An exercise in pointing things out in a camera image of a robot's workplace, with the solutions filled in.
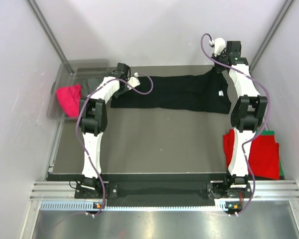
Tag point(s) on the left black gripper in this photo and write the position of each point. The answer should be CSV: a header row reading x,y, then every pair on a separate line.
x,y
125,90

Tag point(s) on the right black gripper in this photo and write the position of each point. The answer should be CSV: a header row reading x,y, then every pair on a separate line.
x,y
222,54

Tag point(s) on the black t shirt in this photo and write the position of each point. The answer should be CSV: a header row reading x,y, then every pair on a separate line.
x,y
200,93

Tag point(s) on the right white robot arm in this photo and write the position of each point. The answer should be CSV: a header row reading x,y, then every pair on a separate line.
x,y
248,112

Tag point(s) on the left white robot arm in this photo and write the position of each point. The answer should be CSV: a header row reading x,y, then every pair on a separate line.
x,y
93,121

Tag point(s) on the grey t shirt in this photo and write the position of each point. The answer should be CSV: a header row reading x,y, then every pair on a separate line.
x,y
89,85

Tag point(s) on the grey plastic bin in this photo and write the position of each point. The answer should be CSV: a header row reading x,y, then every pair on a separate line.
x,y
82,69

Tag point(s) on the pink t shirt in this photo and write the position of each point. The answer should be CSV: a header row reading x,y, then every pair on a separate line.
x,y
69,99

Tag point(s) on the green folded t shirt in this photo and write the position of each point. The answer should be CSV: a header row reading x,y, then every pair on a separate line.
x,y
281,171

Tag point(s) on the red folded t shirt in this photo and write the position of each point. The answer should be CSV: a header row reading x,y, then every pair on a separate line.
x,y
264,157

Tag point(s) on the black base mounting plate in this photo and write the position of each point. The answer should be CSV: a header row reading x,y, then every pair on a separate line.
x,y
149,186

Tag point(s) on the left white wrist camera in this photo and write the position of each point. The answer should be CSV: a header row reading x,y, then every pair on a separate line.
x,y
133,81

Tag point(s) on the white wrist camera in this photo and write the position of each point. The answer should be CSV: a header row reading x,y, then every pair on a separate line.
x,y
133,81
219,45

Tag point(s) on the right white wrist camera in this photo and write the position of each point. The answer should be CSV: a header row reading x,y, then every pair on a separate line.
x,y
219,45

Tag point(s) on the right aluminium frame post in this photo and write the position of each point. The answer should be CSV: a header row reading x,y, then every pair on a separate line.
x,y
278,20

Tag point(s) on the aluminium frame post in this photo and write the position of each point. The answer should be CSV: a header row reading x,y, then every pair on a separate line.
x,y
48,32
278,20

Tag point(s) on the left aluminium frame post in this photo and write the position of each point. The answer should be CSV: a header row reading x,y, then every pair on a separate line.
x,y
48,32

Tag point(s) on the grey slotted cable duct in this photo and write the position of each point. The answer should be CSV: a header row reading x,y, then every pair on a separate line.
x,y
93,206

